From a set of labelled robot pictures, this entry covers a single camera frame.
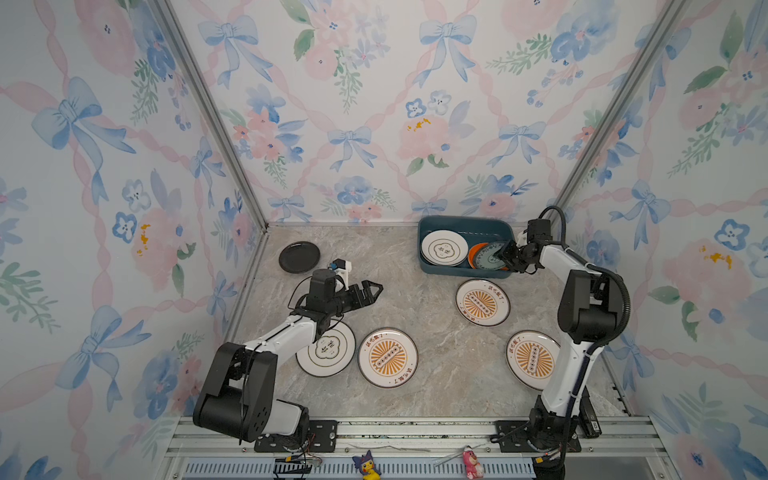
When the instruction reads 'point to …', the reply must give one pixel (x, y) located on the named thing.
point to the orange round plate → (472, 253)
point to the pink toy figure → (474, 470)
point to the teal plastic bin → (475, 229)
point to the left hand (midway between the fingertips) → (374, 289)
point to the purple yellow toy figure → (366, 467)
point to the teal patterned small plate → (486, 258)
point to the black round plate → (299, 257)
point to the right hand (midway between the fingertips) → (499, 254)
